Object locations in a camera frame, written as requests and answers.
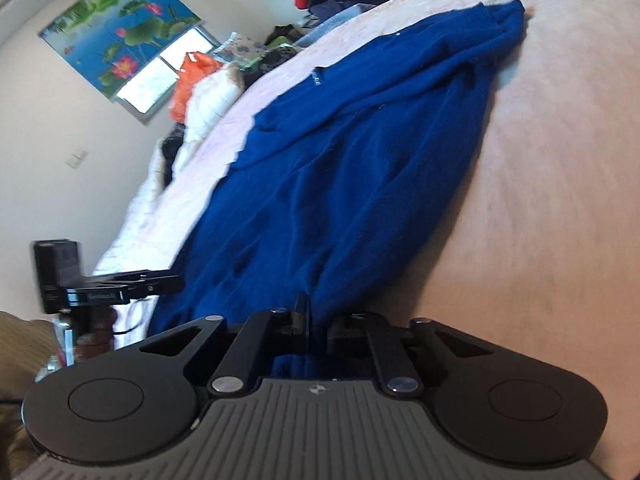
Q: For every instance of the blue knit sweater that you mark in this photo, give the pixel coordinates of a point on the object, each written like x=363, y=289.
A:
x=343, y=178

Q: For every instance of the light blue towel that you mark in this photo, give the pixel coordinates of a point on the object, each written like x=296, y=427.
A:
x=332, y=23

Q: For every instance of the lotus flower roller blind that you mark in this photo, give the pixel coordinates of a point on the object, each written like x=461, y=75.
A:
x=108, y=42

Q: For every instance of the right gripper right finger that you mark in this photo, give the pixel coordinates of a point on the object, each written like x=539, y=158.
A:
x=409, y=362

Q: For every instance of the khaki jacket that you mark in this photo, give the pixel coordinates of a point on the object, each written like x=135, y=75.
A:
x=26, y=347

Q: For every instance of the dark patterned garment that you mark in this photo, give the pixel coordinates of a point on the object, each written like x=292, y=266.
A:
x=267, y=62

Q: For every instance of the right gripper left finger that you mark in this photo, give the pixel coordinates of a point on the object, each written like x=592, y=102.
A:
x=210, y=358

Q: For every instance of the white quilt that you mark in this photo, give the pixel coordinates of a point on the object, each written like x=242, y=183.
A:
x=211, y=99

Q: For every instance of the orange plastic bag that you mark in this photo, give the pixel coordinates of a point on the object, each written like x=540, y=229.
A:
x=195, y=67

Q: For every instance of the green box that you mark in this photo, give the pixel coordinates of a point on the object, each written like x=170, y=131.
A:
x=284, y=34

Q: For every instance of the floral pillow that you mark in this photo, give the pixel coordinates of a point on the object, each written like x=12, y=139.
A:
x=239, y=50

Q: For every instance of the pink bed blanket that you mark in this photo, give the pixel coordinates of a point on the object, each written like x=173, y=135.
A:
x=539, y=251

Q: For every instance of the wall switch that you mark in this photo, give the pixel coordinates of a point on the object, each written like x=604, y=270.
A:
x=76, y=158

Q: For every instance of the window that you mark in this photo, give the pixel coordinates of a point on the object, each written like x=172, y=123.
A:
x=150, y=89

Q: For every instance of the left hand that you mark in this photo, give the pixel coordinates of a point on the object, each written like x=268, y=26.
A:
x=100, y=339

